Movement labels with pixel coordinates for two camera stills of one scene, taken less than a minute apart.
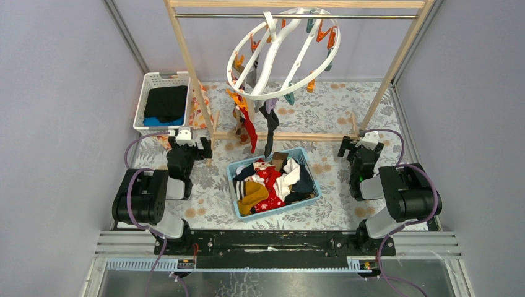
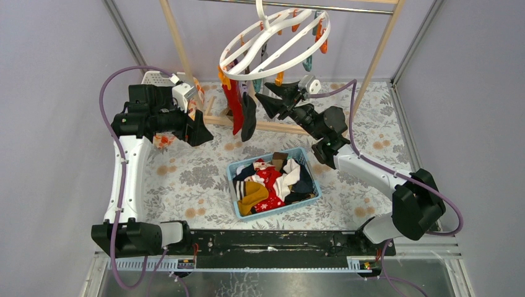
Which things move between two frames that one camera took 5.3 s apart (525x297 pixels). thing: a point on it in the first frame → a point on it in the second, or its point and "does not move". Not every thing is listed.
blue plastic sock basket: (313, 174) does not move
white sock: (291, 177) does not move
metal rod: (223, 16) → (299, 7)
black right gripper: (348, 143) → (288, 91)
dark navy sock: (305, 184) does not move
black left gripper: (190, 149) → (187, 127)
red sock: (250, 125) → (233, 97)
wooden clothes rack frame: (301, 135) → (211, 119)
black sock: (272, 122) → (249, 116)
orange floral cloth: (195, 118) does not move
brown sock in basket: (278, 158) does not move
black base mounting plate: (277, 245) does not move
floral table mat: (230, 119) does not move
